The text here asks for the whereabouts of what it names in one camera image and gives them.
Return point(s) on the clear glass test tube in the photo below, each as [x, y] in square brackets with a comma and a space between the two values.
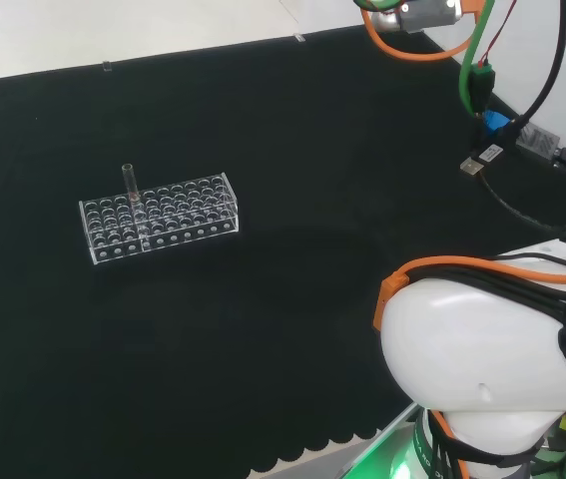
[128, 180]

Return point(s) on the clear test tube rack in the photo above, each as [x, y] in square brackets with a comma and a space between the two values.
[187, 209]

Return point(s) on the black bench cloth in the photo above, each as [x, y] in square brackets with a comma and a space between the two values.
[262, 324]

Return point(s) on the small clear cloth clip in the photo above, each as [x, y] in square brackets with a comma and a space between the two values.
[107, 67]
[300, 37]

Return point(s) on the silver USB plug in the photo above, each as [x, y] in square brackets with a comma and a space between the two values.
[472, 166]

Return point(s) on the black dongle with white label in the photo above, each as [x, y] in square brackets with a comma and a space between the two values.
[490, 152]

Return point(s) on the blue connector block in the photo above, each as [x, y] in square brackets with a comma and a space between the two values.
[495, 124]

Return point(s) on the black and green plug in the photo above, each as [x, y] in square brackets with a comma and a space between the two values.
[483, 82]

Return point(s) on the grey metal connector housing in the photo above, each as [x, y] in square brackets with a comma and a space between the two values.
[422, 15]

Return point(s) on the grey ribbed adapter box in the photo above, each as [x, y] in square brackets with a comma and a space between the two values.
[537, 142]

